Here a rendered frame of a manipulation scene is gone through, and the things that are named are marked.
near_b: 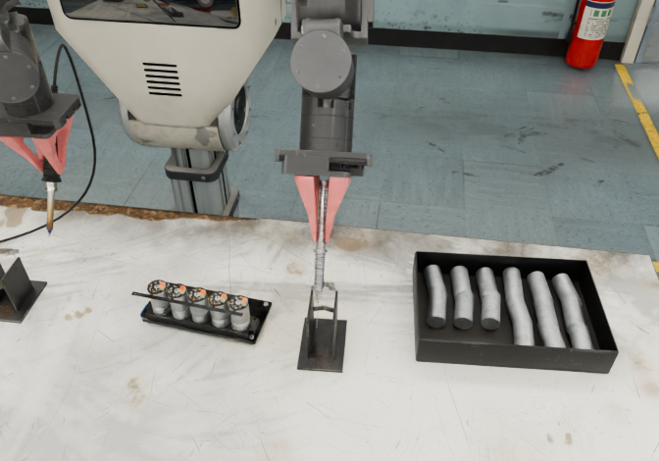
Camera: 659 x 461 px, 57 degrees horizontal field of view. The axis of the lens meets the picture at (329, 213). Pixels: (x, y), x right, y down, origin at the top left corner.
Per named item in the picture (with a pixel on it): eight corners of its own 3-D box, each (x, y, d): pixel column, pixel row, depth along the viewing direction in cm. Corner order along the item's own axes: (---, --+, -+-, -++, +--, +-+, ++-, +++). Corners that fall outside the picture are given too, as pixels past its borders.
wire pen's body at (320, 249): (326, 286, 68) (331, 188, 67) (325, 289, 67) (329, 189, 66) (312, 285, 68) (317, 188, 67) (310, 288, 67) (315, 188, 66)
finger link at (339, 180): (345, 248, 63) (350, 158, 63) (278, 244, 64) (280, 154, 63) (348, 239, 70) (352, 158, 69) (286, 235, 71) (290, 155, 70)
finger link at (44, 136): (66, 187, 78) (43, 125, 72) (13, 184, 79) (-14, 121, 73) (88, 158, 83) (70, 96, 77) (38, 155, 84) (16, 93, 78)
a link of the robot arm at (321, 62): (374, -8, 66) (295, -7, 67) (373, -43, 54) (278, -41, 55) (373, 104, 67) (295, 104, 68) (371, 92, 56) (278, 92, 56)
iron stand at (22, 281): (46, 312, 88) (48, 245, 87) (9, 329, 79) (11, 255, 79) (7, 308, 89) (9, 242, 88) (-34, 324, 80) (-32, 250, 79)
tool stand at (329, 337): (345, 355, 83) (349, 276, 82) (341, 382, 73) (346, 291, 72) (302, 352, 83) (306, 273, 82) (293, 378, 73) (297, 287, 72)
